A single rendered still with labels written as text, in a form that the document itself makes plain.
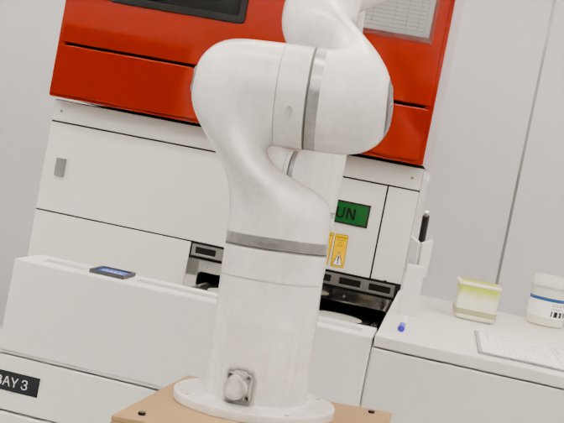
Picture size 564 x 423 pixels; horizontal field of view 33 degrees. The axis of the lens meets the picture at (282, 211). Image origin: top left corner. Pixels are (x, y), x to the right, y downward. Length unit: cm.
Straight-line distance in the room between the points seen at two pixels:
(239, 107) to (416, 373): 50
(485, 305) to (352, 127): 73
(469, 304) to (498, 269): 174
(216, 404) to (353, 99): 37
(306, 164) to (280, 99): 63
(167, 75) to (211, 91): 94
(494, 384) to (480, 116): 218
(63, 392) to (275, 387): 49
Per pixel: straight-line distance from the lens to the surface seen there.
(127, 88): 204
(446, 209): 344
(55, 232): 214
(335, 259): 198
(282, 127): 107
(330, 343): 136
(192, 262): 203
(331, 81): 106
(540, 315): 188
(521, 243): 346
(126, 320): 143
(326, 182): 168
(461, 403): 137
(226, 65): 107
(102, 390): 146
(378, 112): 106
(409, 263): 163
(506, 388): 136
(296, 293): 106
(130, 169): 207
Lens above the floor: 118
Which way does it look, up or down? 3 degrees down
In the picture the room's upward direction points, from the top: 11 degrees clockwise
